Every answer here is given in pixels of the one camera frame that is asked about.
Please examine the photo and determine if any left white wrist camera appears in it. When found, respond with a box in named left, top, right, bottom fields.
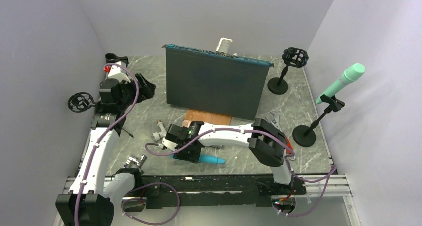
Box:
left=103, top=65, right=131, bottom=82

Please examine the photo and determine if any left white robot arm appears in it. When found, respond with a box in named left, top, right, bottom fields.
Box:
left=55, top=73, right=156, bottom=226

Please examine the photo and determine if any white object behind panel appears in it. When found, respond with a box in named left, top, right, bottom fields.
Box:
left=216, top=37, right=233, bottom=53

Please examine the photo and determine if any adjustable wrench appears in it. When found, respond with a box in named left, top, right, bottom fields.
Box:
left=265, top=112, right=294, bottom=156

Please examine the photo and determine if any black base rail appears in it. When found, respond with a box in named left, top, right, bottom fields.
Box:
left=136, top=174, right=306, bottom=209

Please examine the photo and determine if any black tripod shock-mount stand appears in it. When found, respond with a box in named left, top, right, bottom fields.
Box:
left=67, top=92, right=132, bottom=130

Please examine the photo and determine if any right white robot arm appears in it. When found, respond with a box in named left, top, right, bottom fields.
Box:
left=162, top=118, right=294, bottom=194

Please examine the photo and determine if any white plastic faucet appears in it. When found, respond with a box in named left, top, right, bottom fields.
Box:
left=151, top=120, right=167, bottom=141

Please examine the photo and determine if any chrome metal faucet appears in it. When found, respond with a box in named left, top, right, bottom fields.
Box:
left=123, top=154, right=147, bottom=171

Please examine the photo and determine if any dark grey upright panel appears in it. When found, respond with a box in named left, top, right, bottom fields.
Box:
left=163, top=44, right=274, bottom=120

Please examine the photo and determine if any blue microphone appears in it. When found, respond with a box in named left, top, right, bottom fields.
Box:
left=171, top=154, right=225, bottom=164

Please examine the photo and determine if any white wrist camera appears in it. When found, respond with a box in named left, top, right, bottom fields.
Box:
left=158, top=138, right=177, bottom=151
left=103, top=65, right=131, bottom=82

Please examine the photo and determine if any black round-base clip stand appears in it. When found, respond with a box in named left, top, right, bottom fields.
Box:
left=105, top=53, right=129, bottom=65

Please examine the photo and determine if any mint green microphone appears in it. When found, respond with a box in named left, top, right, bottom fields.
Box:
left=316, top=63, right=366, bottom=104

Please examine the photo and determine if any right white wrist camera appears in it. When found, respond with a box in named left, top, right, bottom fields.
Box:
left=158, top=138, right=177, bottom=151

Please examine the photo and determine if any black clip stand right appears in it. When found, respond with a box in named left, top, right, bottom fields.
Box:
left=292, top=94, right=345, bottom=147

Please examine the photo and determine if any wooden board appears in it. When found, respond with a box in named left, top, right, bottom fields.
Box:
left=182, top=109, right=232, bottom=127

